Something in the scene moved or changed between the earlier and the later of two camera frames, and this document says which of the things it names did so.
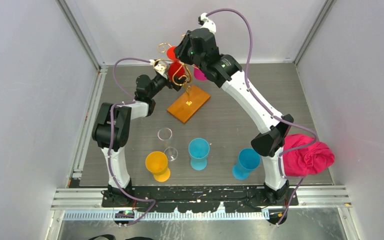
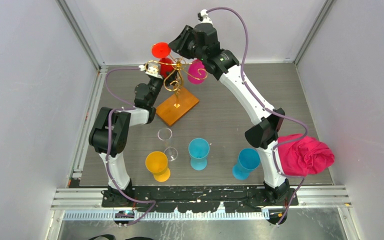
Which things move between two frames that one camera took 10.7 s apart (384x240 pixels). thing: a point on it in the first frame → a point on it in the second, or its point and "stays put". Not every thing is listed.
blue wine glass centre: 198,149 stays put
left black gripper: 171,85 stays put
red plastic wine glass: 176,68 → 162,50
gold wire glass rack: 191,100 → 182,101
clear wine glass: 165,134 stays put
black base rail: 196,198 stays put
